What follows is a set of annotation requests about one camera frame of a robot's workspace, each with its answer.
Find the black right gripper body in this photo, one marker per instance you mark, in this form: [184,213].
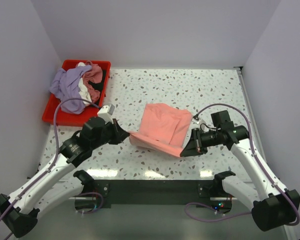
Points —
[207,139]

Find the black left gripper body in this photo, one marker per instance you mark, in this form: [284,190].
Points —
[106,137]

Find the salmon pink t shirt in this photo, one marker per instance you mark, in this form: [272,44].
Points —
[162,128]

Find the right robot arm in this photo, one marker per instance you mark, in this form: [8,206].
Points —
[270,202]

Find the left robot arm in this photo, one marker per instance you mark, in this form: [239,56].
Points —
[19,210]

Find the red plastic bin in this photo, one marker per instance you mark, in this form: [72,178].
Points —
[76,120]

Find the white t shirt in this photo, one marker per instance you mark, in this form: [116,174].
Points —
[83,92]

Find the black t shirt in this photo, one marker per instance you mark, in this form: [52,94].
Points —
[99,86]

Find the lavender t shirt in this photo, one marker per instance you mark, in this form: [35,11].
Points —
[65,85]

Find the dusty rose t shirt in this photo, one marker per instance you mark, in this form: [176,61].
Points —
[94,75]

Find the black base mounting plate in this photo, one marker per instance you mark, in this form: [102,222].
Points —
[105,193]

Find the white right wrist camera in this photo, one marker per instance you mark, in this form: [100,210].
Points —
[197,120]

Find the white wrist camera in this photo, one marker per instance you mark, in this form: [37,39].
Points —
[106,113]
[197,120]

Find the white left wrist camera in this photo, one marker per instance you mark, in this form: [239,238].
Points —
[106,113]

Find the aluminium frame rail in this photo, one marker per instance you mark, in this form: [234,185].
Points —
[216,96]

